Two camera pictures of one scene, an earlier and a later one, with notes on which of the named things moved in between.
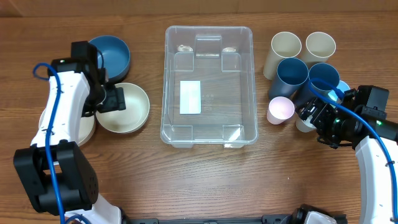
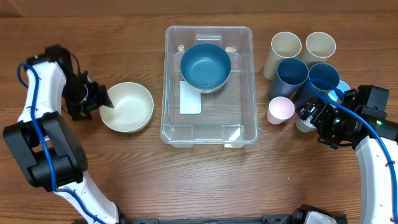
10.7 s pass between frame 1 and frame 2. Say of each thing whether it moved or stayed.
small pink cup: stayed
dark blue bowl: moved
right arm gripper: stayed
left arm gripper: moved
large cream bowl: stayed
